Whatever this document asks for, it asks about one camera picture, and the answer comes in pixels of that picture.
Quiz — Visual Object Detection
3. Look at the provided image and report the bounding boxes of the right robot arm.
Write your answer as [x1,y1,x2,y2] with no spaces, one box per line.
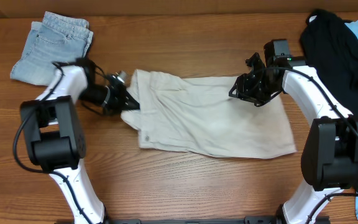
[229,39,358,224]

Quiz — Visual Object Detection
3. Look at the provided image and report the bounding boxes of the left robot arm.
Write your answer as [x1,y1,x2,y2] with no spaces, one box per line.
[12,58,140,223]

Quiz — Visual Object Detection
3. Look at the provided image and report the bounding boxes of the black t-shirt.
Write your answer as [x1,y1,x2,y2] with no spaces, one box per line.
[299,9,358,198]

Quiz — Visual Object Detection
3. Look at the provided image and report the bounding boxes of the folded light blue jeans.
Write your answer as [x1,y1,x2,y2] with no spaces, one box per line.
[10,12,93,86]

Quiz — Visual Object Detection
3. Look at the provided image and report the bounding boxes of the beige khaki shorts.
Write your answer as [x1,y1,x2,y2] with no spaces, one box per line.
[121,70,296,159]

